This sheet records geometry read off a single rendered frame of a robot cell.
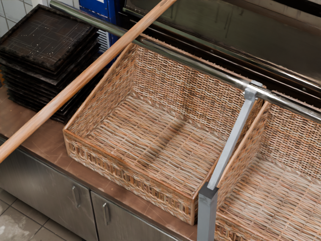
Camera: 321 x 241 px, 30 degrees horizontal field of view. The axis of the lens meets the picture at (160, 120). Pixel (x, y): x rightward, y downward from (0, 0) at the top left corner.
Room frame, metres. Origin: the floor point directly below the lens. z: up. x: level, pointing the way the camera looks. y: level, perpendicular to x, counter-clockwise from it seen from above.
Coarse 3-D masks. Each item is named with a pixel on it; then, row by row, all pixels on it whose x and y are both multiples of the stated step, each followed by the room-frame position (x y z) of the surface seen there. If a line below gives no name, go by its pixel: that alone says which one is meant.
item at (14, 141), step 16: (144, 16) 1.43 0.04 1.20; (128, 32) 1.35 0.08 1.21; (112, 48) 1.29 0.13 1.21; (96, 64) 1.22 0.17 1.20; (80, 80) 1.16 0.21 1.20; (64, 96) 1.11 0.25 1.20; (48, 112) 1.05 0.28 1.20; (32, 128) 1.00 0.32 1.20; (16, 144) 0.95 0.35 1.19; (0, 160) 0.91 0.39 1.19
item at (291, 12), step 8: (248, 0) 1.57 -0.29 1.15; (256, 0) 1.55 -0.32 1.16; (264, 0) 1.53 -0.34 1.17; (272, 0) 1.52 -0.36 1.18; (280, 0) 1.52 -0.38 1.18; (288, 0) 1.51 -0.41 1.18; (296, 0) 1.51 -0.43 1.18; (304, 0) 1.51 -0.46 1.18; (272, 8) 1.52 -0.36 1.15; (280, 8) 1.50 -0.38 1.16; (288, 8) 1.49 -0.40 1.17; (296, 8) 1.48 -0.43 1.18; (304, 8) 1.47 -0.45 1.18; (312, 8) 1.47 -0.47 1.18; (320, 8) 1.47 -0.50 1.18; (288, 16) 1.49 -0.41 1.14; (296, 16) 1.47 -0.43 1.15; (304, 16) 1.46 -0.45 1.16; (312, 16) 1.44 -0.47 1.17; (320, 16) 1.43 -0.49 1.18; (312, 24) 1.44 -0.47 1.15; (320, 24) 1.42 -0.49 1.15
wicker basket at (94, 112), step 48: (144, 48) 1.75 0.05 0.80; (96, 96) 1.56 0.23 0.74; (144, 96) 1.70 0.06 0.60; (192, 96) 1.59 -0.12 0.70; (240, 96) 1.50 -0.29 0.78; (96, 144) 1.34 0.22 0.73; (144, 144) 1.45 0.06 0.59; (192, 144) 1.44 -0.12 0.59; (144, 192) 1.21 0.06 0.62; (192, 192) 1.23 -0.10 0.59
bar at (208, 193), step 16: (80, 16) 1.49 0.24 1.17; (112, 32) 1.41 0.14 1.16; (160, 48) 1.32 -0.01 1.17; (192, 64) 1.25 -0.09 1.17; (208, 64) 1.24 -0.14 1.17; (224, 80) 1.19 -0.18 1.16; (240, 80) 1.17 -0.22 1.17; (256, 96) 1.13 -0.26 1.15; (272, 96) 1.11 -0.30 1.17; (240, 112) 1.12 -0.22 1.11; (304, 112) 1.05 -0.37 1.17; (320, 112) 1.04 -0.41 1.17; (240, 128) 1.08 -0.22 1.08; (224, 160) 1.03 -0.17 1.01; (208, 192) 0.96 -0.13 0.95; (208, 208) 0.95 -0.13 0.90; (208, 224) 0.95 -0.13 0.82; (208, 240) 0.95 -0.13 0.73
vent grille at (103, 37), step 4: (96, 32) 1.91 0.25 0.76; (100, 32) 1.90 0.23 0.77; (104, 32) 1.89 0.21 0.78; (100, 36) 1.90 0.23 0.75; (104, 36) 1.89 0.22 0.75; (100, 40) 1.90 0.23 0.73; (104, 40) 1.89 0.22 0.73; (108, 40) 1.88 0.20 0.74; (104, 44) 1.89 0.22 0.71; (108, 44) 1.88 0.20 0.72; (100, 48) 1.91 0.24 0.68; (104, 48) 1.90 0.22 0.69; (108, 48) 1.88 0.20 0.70; (104, 52) 1.89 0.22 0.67
